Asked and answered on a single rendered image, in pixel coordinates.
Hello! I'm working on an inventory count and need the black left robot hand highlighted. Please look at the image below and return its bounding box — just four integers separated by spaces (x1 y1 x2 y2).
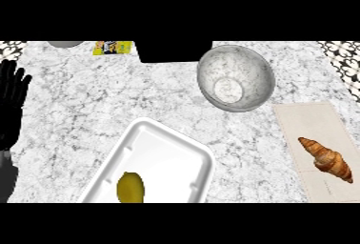
0 58 33 152

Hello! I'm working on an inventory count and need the grey marble bowl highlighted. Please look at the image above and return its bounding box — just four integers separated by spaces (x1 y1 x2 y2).
194 44 277 113

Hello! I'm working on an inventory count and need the beige placemat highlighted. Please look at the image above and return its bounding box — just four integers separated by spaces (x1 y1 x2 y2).
272 101 360 203

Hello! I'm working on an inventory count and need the grey round object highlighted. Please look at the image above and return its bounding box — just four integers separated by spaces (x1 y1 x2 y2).
45 40 85 50

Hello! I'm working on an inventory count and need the yellow printed packet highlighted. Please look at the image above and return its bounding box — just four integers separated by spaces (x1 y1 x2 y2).
91 40 134 56

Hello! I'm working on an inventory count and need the white rectangular tray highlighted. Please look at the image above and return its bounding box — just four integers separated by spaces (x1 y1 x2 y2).
75 116 216 204

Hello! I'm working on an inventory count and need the yellow-green oval fruit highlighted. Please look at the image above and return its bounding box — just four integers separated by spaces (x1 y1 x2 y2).
114 172 145 204

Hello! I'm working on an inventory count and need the black box appliance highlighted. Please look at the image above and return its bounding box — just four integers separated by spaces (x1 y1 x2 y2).
134 40 213 64

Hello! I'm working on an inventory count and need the brown croissant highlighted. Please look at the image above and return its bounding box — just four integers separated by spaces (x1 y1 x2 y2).
296 136 354 184

